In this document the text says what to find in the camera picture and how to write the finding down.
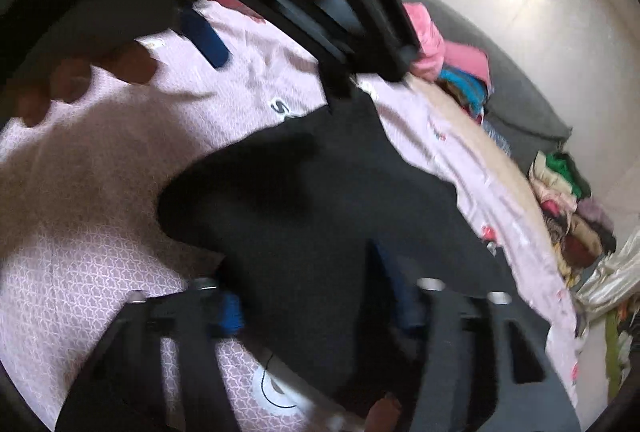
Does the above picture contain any pile of folded clothes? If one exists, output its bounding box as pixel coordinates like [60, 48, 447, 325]
[527, 152, 617, 290]

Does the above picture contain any person's right hand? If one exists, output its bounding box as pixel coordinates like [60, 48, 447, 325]
[363, 392, 402, 432]

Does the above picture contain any pink pillow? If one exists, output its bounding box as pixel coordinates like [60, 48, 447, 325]
[444, 41, 491, 86]

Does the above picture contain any lilac strawberry print bed sheet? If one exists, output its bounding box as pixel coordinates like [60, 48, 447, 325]
[1, 2, 578, 428]

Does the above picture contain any beige plush mattress cover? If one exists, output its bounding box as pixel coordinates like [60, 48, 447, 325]
[406, 74, 549, 240]

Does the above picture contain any pink fleece blanket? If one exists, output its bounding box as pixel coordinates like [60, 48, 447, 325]
[404, 3, 446, 82]

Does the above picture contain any person's left hand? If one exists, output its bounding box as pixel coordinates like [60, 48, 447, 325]
[2, 41, 158, 128]

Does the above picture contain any green cloth on windowsill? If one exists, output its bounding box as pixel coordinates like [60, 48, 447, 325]
[605, 296, 639, 403]

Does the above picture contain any grey padded headboard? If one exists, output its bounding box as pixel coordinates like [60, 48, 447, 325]
[403, 0, 572, 172]

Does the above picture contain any striped folded clothes stack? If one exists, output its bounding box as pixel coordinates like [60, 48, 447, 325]
[436, 66, 489, 124]

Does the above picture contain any black shirt with orange patches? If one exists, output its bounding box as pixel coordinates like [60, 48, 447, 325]
[155, 86, 551, 398]

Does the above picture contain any cream satin curtain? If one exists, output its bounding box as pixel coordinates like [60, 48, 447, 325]
[576, 228, 640, 320]

